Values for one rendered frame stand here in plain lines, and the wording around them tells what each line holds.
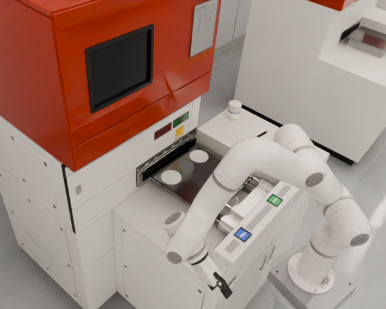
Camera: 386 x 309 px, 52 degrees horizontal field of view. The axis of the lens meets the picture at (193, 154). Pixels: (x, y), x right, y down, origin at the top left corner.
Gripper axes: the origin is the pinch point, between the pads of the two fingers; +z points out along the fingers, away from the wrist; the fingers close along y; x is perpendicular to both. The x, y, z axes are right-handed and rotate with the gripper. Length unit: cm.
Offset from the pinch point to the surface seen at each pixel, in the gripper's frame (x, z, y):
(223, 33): 262, -53, -286
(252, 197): 49, 3, -39
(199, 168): 42, -19, -58
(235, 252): 17.5, 2.5, -14.1
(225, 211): 36, 2, -44
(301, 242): 97, 87, -97
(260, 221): 37.1, 3.8, -20.0
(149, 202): 12, -20, -62
